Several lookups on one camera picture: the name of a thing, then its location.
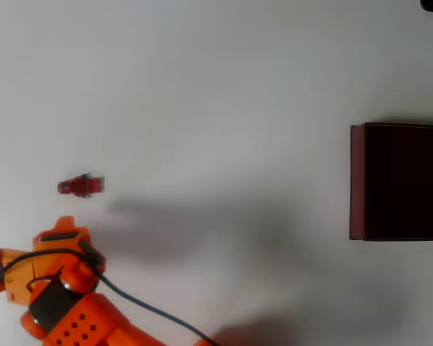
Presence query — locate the small red toy figure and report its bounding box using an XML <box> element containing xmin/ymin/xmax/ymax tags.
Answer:
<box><xmin>56</xmin><ymin>172</ymin><xmax>106</xmax><ymax>200</ymax></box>

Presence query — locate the dark red open box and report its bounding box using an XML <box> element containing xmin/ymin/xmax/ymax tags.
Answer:
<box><xmin>349</xmin><ymin>122</ymin><xmax>433</xmax><ymax>243</ymax></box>

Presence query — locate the thin red servo wire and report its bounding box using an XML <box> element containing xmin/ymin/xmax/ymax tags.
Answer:
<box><xmin>26</xmin><ymin>272</ymin><xmax>65</xmax><ymax>293</ymax></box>

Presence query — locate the blue black cable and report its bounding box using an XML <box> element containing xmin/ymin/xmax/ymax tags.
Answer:
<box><xmin>0</xmin><ymin>250</ymin><xmax>219</xmax><ymax>346</ymax></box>

